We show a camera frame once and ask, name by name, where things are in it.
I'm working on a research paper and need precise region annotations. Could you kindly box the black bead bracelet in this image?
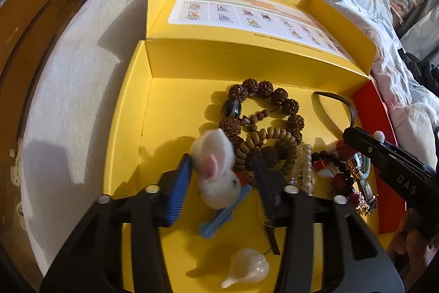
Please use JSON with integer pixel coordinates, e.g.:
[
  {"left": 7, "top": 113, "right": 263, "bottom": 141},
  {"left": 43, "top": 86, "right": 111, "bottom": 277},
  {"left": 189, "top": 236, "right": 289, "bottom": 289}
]
[{"left": 311, "top": 150, "right": 358, "bottom": 197}]

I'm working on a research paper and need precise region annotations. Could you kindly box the gold flower hair clip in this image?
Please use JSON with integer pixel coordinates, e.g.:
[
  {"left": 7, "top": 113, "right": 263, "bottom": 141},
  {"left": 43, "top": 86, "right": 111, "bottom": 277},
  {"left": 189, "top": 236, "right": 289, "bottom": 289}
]
[{"left": 356, "top": 197, "right": 376, "bottom": 216}]

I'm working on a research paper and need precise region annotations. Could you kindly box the person's right hand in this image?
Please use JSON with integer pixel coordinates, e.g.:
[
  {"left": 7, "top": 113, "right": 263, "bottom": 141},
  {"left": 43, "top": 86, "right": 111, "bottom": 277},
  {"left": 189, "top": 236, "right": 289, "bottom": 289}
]
[{"left": 386, "top": 210, "right": 438, "bottom": 289}]

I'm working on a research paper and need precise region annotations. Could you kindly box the white bed mattress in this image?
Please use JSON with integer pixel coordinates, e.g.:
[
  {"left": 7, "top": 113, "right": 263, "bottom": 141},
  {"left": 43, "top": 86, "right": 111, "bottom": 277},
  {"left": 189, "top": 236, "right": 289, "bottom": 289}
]
[{"left": 20, "top": 0, "right": 147, "bottom": 272}]

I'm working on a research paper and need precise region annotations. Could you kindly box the yellow cardboard box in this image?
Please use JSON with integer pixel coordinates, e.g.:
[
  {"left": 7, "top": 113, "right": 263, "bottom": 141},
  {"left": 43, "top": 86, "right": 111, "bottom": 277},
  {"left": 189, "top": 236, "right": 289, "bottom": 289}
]
[{"left": 103, "top": 0, "right": 406, "bottom": 293}]

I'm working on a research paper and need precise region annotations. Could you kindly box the red candied-fruit hair clip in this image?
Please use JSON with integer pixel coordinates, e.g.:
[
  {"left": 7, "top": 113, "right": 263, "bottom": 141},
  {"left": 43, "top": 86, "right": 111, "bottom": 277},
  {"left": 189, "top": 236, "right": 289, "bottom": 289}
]
[{"left": 330, "top": 173, "right": 360, "bottom": 208}]

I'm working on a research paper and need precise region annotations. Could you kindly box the tan wooden disc bracelet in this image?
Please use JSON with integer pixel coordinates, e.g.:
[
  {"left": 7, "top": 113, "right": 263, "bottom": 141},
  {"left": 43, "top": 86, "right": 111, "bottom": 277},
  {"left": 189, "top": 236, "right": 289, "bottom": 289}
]
[{"left": 234, "top": 126, "right": 299, "bottom": 182}]

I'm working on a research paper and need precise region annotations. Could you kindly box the white plush bunny hair clip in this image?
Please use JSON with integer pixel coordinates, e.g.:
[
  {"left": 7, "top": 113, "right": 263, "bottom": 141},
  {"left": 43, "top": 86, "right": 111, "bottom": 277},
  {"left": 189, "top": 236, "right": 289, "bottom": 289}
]
[{"left": 190, "top": 129, "right": 241, "bottom": 210}]

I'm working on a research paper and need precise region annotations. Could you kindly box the white pear-shaped hair clip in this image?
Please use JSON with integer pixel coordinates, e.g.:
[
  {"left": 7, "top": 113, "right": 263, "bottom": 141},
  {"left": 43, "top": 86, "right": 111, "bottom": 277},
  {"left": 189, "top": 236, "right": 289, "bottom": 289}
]
[{"left": 219, "top": 236, "right": 283, "bottom": 291}]

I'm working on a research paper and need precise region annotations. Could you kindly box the black strap wristwatch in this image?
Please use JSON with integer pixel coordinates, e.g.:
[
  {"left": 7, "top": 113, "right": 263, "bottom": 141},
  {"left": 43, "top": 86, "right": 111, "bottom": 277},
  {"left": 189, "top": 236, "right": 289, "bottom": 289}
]
[{"left": 313, "top": 91, "right": 377, "bottom": 211}]

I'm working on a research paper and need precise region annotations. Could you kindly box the pearl bead bracelet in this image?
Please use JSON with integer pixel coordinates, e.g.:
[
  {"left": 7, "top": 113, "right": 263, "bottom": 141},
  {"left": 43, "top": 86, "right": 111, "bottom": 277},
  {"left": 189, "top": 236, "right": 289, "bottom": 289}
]
[{"left": 291, "top": 143, "right": 315, "bottom": 196}]

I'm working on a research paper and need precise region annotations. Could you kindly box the blue plastic hair clip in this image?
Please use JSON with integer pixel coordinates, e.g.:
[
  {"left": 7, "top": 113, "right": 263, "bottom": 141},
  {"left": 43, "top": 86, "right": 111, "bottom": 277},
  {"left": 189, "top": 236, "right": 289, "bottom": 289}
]
[{"left": 199, "top": 185, "right": 252, "bottom": 239}]

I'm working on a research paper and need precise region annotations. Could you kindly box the black clothing pile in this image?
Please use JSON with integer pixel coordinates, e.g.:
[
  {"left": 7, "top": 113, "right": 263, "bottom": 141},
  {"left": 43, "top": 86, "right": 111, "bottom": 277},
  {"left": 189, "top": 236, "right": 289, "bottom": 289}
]
[{"left": 398, "top": 48, "right": 439, "bottom": 96}]

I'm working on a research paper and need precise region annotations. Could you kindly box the light blue ring clip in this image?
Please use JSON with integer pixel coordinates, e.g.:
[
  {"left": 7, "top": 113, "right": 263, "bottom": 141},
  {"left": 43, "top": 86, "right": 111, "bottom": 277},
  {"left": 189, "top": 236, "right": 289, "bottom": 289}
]
[{"left": 353, "top": 152, "right": 371, "bottom": 180}]

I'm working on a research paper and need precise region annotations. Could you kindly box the brown rudraksha bead bracelet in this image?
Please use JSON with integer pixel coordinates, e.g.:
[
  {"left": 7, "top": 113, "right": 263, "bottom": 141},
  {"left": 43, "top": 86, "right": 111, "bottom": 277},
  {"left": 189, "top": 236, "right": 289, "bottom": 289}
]
[{"left": 218, "top": 77, "right": 305, "bottom": 167}]

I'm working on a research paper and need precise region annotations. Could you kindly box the wooden wardrobe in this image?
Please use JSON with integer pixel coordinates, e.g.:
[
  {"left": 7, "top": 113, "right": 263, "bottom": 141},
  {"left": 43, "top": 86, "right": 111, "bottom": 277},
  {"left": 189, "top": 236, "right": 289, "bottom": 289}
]
[{"left": 1, "top": 0, "right": 80, "bottom": 165}]

